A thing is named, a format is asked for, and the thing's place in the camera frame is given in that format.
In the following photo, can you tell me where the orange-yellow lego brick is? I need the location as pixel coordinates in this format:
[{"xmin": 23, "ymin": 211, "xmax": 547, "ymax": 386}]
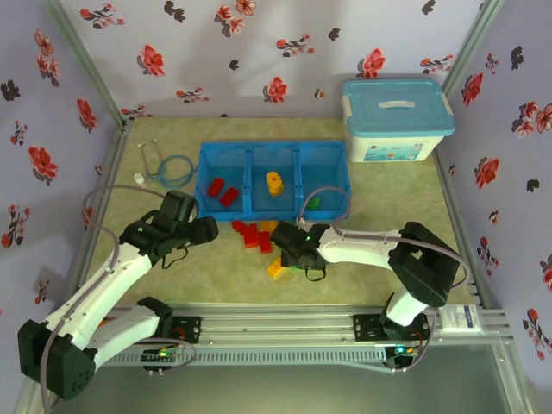
[{"xmin": 265, "ymin": 254, "xmax": 287, "ymax": 280}]

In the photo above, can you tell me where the yellow round gear lego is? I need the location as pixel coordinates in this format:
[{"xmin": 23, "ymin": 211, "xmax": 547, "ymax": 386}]
[{"xmin": 264, "ymin": 170, "xmax": 286, "ymax": 199}]

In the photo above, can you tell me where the blue three-compartment bin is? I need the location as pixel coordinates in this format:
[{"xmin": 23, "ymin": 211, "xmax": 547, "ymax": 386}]
[{"xmin": 194, "ymin": 140, "xmax": 353, "ymax": 221}]

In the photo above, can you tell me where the teal stethoscope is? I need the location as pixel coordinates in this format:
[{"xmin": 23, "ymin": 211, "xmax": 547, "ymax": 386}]
[{"xmin": 138, "ymin": 138, "xmax": 200, "ymax": 190}]

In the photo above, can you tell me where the small circuit board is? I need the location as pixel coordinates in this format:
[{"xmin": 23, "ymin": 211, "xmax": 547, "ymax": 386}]
[
  {"xmin": 386, "ymin": 344, "xmax": 420, "ymax": 367},
  {"xmin": 141, "ymin": 348, "xmax": 179, "ymax": 364}
]

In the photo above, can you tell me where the white storage box blue lid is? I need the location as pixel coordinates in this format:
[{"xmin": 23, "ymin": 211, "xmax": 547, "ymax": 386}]
[{"xmin": 341, "ymin": 78, "xmax": 457, "ymax": 164}]

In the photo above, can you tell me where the white printed label card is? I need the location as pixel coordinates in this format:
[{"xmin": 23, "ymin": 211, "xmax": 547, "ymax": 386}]
[{"xmin": 443, "ymin": 304, "xmax": 480, "ymax": 332}]

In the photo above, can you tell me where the thin black left gripper cable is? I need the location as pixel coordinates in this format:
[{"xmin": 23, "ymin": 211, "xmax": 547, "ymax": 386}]
[{"xmin": 160, "ymin": 247, "xmax": 191, "ymax": 270}]

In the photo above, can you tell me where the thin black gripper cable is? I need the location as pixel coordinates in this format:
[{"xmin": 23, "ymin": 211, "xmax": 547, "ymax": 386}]
[
  {"xmin": 301, "ymin": 266, "xmax": 328, "ymax": 283},
  {"xmin": 160, "ymin": 247, "xmax": 191, "ymax": 270}
]

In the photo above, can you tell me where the thin black right gripper cable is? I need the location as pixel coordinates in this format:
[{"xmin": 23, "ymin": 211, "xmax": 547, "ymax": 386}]
[{"xmin": 301, "ymin": 266, "xmax": 328, "ymax": 283}]

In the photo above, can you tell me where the grey left arm cable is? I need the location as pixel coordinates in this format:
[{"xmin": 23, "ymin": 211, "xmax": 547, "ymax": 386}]
[{"xmin": 41, "ymin": 184, "xmax": 173, "ymax": 411}]

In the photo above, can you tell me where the wide aluminium mounting rail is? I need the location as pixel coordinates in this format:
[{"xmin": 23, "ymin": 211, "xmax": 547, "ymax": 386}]
[{"xmin": 42, "ymin": 303, "xmax": 517, "ymax": 346}]

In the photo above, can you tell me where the aluminium table side rail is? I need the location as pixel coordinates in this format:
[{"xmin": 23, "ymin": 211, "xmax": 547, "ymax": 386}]
[
  {"xmin": 432, "ymin": 148, "xmax": 491, "ymax": 310},
  {"xmin": 77, "ymin": 118, "xmax": 133, "ymax": 305}
]

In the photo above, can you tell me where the grey slotted cable duct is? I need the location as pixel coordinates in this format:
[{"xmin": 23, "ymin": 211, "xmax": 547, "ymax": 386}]
[{"xmin": 92, "ymin": 347, "xmax": 387, "ymax": 367}]

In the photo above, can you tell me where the grey left base cable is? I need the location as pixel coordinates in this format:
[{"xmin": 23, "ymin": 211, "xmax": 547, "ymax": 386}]
[{"xmin": 145, "ymin": 338, "xmax": 198, "ymax": 376}]

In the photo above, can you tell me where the grey base cable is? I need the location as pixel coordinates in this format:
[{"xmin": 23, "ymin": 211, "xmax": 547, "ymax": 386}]
[
  {"xmin": 145, "ymin": 338, "xmax": 198, "ymax": 376},
  {"xmin": 387, "ymin": 340, "xmax": 431, "ymax": 374}
]

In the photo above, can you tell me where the grey right base cable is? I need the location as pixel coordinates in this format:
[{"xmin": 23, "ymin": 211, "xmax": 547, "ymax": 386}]
[{"xmin": 387, "ymin": 340, "xmax": 431, "ymax": 374}]

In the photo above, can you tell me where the aluminium frame post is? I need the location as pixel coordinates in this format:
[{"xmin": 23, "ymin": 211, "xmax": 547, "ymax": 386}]
[
  {"xmin": 442, "ymin": 0, "xmax": 505, "ymax": 98},
  {"xmin": 41, "ymin": 0, "xmax": 130, "ymax": 130}
]

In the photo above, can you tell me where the aluminium frame leg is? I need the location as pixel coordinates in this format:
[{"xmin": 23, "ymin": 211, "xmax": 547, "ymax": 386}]
[{"xmin": 491, "ymin": 342, "xmax": 534, "ymax": 414}]

